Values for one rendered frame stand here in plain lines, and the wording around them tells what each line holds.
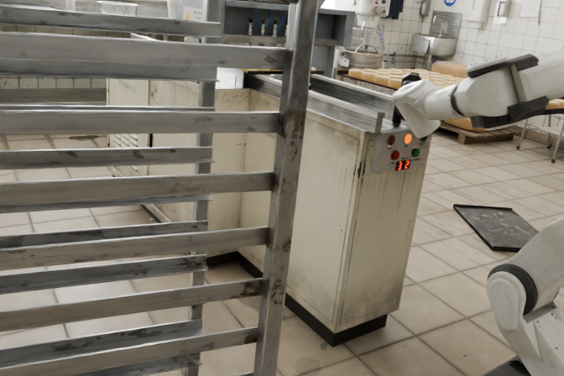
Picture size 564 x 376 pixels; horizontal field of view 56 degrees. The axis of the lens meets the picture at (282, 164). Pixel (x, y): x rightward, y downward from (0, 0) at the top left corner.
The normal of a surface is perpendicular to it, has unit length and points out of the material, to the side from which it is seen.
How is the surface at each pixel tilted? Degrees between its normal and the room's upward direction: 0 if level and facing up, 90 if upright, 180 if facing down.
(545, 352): 90
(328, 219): 90
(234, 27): 90
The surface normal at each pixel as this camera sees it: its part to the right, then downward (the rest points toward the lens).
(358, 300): 0.57, 0.31
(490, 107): -0.47, 0.22
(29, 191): 0.38, 0.33
